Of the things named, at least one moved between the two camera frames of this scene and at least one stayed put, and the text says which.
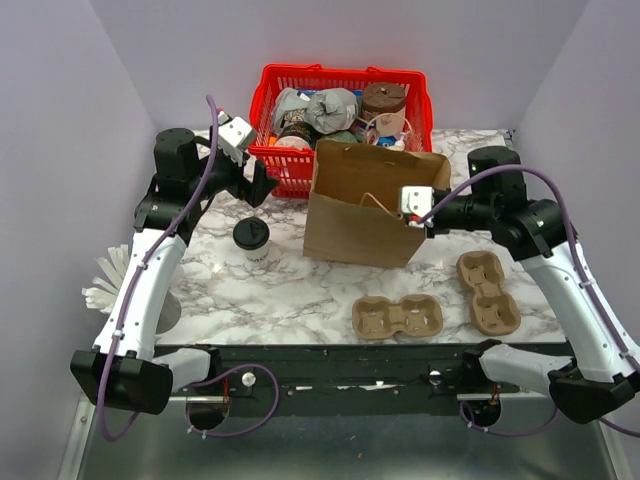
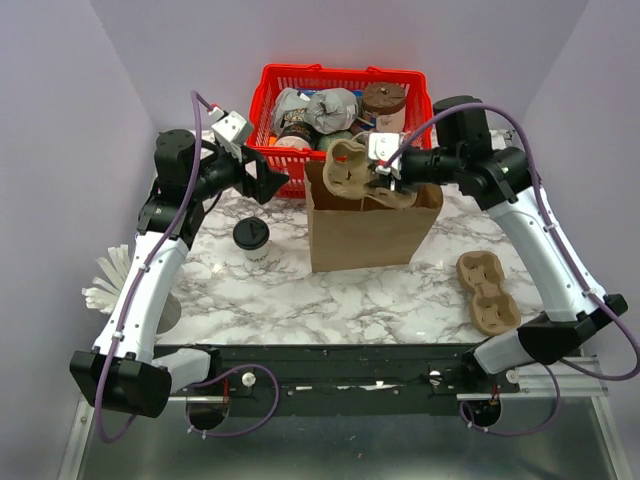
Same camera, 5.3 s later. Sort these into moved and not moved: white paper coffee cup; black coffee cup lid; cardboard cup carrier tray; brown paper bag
Moved: cardboard cup carrier tray
Not moved: black coffee cup lid; brown paper bag; white paper coffee cup
